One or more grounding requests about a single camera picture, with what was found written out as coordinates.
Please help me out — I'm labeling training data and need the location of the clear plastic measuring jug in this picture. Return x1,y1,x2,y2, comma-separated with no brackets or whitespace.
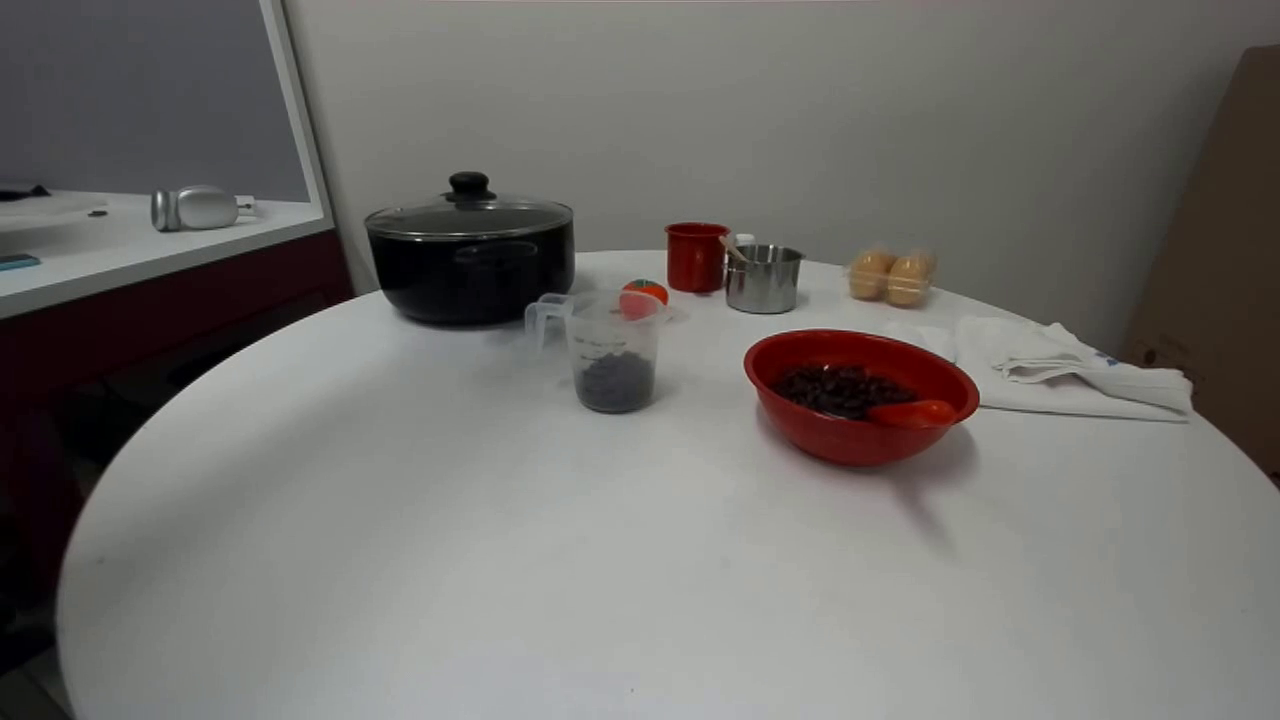
519,288,668,419

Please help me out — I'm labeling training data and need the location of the dark beans heap in bowl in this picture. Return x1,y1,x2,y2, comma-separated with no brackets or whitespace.
770,363,923,419

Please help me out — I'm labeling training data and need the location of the red plastic bowl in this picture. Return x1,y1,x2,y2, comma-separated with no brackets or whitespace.
739,327,983,473

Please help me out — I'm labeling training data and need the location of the toy tomato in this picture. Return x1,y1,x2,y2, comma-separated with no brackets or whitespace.
615,275,677,324

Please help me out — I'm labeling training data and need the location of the red metal mug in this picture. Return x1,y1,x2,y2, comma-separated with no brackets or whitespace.
662,221,731,295

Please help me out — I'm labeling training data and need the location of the stainless steel cup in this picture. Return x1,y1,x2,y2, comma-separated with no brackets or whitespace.
720,237,807,322

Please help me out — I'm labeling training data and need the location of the black cooking pot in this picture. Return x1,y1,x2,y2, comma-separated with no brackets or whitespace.
361,170,581,331

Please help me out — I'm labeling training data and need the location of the glass pot lid black knob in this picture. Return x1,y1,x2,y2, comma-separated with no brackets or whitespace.
365,170,581,247

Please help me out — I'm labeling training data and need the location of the beige bread roll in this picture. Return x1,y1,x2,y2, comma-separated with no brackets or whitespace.
846,247,895,306
882,251,938,312

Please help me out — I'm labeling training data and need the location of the orange-red plastic spoon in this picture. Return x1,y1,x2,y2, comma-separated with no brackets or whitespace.
865,396,964,434

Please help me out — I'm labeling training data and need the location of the white cloth with blue stripes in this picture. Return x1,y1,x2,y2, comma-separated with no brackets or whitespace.
952,312,1196,429

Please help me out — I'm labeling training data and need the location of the dark red cabinet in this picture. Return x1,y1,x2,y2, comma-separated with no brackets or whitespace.
0,227,361,673

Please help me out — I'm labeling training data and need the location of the white counter top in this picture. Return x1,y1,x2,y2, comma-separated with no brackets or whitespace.
0,189,336,324

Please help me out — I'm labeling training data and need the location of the brown cardboard box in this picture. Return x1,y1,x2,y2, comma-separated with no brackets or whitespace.
1125,40,1280,484

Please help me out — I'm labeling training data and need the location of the white window frame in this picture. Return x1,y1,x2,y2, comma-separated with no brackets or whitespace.
256,0,379,295

